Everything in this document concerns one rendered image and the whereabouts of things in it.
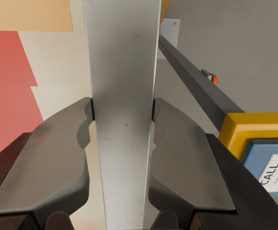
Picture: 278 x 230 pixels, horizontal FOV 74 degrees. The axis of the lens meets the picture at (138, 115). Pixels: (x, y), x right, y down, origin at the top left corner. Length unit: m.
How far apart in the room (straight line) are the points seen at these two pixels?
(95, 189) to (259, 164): 0.19
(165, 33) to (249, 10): 0.47
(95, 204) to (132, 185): 0.10
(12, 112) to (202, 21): 1.11
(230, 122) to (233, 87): 1.17
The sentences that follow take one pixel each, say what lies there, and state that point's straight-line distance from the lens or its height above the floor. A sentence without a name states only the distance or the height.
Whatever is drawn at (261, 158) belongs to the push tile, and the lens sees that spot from 0.26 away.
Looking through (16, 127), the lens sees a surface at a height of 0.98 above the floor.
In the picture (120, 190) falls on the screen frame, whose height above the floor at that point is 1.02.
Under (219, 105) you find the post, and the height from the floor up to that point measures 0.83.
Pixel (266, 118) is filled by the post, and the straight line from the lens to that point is 0.27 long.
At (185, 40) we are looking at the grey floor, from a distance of 1.18.
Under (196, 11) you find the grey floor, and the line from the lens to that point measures 1.18.
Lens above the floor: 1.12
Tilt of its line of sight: 58 degrees down
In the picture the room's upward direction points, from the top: 173 degrees clockwise
